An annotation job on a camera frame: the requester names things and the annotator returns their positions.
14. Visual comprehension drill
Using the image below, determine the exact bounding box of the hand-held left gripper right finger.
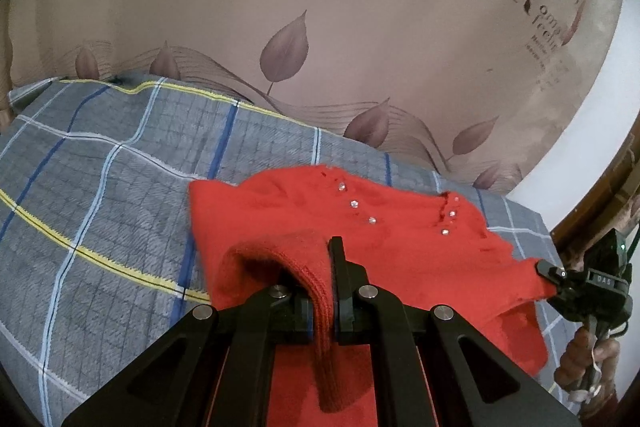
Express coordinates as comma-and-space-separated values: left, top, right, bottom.
327, 236, 584, 427

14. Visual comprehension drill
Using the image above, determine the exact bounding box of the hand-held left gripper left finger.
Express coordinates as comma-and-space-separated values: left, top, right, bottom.
60, 284, 316, 427

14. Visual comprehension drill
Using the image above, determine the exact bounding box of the person's right hand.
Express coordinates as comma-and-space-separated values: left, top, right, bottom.
554, 327, 623, 404

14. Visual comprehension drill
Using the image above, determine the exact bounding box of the red knit sweater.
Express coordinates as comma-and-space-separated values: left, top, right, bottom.
188, 164, 559, 427

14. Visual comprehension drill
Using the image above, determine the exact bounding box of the brown wooden door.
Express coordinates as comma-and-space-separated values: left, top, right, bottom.
550, 117, 640, 268

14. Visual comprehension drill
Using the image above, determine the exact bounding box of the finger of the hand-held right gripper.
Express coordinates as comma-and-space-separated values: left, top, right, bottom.
534, 259, 567, 290

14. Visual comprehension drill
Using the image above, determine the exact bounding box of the grey plaid blanket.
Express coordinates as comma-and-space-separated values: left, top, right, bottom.
0, 74, 576, 427

